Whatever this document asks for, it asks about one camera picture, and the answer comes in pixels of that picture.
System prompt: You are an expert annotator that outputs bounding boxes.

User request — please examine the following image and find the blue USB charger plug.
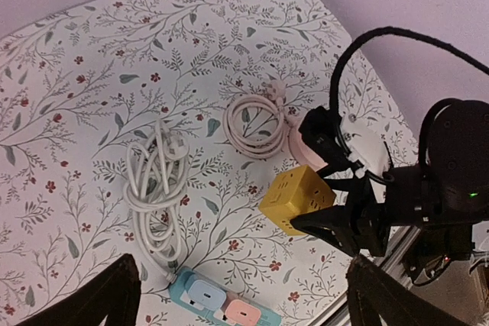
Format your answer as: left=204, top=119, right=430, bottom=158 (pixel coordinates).
left=185, top=275, right=226, bottom=311

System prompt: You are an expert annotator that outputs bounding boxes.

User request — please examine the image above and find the pink round power socket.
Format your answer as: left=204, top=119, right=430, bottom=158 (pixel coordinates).
left=288, top=126, right=328, bottom=171

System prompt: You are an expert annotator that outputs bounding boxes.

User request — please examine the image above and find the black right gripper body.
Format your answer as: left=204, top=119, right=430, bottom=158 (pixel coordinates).
left=346, top=167, right=423, bottom=257

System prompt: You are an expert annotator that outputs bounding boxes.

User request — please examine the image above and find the white coiled power cable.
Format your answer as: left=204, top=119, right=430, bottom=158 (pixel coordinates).
left=122, top=119, right=190, bottom=285

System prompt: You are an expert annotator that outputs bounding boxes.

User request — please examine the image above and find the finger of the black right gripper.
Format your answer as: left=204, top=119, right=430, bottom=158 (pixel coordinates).
left=324, top=176, right=369, bottom=206
left=290, top=205, right=360, bottom=253

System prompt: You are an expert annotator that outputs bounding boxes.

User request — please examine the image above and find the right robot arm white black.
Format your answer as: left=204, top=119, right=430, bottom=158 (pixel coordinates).
left=291, top=27, right=488, bottom=286

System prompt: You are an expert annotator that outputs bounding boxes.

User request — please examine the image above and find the pink USB charger plug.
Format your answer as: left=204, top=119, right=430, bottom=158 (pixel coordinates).
left=222, top=299, right=262, bottom=326

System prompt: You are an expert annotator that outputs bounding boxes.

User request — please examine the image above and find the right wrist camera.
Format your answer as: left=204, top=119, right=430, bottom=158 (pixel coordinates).
left=298, top=106, right=390, bottom=174

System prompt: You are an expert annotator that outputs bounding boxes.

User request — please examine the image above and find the aluminium front rail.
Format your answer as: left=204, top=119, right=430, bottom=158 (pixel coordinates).
left=309, top=227, right=420, bottom=326

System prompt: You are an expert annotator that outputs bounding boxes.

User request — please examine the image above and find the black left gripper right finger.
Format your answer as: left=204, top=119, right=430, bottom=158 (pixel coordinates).
left=346, top=254, right=464, bottom=326

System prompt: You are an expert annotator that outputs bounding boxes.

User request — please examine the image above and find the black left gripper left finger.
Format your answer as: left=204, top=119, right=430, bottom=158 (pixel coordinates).
left=21, top=253, right=141, bottom=326

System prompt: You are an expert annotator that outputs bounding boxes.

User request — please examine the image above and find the floral patterned table mat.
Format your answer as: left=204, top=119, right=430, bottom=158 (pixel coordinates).
left=0, top=0, right=421, bottom=326

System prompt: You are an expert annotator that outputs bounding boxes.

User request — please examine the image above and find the yellow cube socket adapter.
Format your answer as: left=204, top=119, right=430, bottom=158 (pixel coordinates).
left=259, top=165, right=336, bottom=236

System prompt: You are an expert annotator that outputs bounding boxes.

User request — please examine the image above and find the pink coiled power cable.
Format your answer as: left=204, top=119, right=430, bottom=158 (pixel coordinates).
left=223, top=79, right=301, bottom=160

